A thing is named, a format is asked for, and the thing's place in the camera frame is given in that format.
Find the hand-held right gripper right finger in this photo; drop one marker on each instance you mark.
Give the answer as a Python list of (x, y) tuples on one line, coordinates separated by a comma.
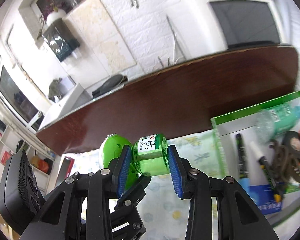
[(175, 172)]

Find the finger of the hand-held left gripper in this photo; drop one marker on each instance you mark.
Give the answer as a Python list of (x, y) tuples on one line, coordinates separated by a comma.
[(127, 225), (137, 192)]

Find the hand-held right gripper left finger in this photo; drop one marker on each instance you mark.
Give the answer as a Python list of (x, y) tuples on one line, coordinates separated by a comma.
[(122, 170)]

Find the green mosquito repellent heater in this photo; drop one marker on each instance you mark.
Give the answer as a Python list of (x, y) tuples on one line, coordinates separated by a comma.
[(150, 157)]

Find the green cardboard box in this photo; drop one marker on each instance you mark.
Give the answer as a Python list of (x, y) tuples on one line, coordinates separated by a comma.
[(227, 140)]

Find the black pen green label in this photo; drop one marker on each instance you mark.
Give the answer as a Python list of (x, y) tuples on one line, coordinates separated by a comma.
[(242, 155)]

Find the black marker white cap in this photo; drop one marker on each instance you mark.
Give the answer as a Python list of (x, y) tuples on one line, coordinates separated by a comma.
[(265, 165)]

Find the blue medicine box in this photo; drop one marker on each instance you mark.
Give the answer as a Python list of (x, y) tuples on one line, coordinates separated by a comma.
[(262, 195)]

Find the clear bottle green label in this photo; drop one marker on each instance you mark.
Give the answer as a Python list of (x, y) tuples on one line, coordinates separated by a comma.
[(277, 120)]

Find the small green printed box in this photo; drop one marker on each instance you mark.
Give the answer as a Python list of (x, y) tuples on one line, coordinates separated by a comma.
[(293, 187)]

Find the black tape roll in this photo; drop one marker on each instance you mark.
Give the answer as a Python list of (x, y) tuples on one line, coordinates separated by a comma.
[(293, 142)]

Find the white storage shelf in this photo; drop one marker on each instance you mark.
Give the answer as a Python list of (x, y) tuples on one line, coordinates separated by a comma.
[(15, 155)]

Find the red smartphone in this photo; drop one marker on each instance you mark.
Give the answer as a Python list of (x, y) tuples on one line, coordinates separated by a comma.
[(65, 167)]

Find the dark wooden board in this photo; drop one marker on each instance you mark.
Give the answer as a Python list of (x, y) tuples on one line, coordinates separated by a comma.
[(165, 100)]

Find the dark oval brush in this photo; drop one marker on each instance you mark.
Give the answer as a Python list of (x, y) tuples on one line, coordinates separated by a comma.
[(110, 85)]

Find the glass door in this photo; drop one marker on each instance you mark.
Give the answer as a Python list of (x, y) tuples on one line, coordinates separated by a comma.
[(15, 97)]

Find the green dinosaur toy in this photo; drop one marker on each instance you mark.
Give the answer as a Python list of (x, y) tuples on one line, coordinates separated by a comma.
[(55, 90)]

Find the beige stone slab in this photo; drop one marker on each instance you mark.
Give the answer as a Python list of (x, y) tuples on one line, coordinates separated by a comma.
[(100, 35)]

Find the white countertop appliance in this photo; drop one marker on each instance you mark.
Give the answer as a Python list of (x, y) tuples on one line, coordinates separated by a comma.
[(195, 17)]

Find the white plant pot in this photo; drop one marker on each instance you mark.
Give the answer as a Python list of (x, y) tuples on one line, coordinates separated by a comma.
[(55, 16)]

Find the purple leafy plant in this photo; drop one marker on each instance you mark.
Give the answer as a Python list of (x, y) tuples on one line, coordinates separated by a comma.
[(51, 6)]

